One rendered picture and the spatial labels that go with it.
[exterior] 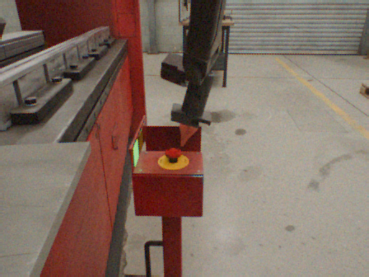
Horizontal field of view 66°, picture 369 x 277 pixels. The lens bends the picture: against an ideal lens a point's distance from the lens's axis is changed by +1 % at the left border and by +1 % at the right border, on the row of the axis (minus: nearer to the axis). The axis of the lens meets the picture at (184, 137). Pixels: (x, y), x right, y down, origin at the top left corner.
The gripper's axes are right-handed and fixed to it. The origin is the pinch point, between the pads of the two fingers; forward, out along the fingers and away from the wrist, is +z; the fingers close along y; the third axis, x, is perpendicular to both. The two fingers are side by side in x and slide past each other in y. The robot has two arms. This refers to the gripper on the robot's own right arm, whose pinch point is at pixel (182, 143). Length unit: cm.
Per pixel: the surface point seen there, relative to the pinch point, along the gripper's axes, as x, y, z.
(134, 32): -158, 46, -2
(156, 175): 15.2, 4.8, 1.8
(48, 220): 55, 11, -20
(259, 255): -35, -55, 66
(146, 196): 15.5, 5.8, 7.9
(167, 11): -679, 70, 0
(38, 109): 9.5, 33.4, -3.8
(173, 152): 10.9, 2.3, -2.4
